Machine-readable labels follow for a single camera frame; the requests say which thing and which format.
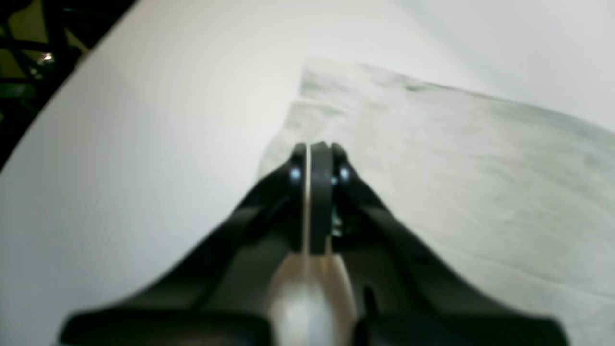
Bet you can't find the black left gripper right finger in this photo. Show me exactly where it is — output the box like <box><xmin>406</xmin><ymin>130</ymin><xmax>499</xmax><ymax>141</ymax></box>
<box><xmin>309</xmin><ymin>142</ymin><xmax>568</xmax><ymax>346</ymax></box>

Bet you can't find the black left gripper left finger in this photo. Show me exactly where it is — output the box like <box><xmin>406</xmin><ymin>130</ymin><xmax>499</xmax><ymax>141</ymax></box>
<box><xmin>60</xmin><ymin>144</ymin><xmax>307</xmax><ymax>346</ymax></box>

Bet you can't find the beige t-shirt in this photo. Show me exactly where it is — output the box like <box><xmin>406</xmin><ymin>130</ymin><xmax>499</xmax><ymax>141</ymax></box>
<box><xmin>258</xmin><ymin>58</ymin><xmax>615</xmax><ymax>346</ymax></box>

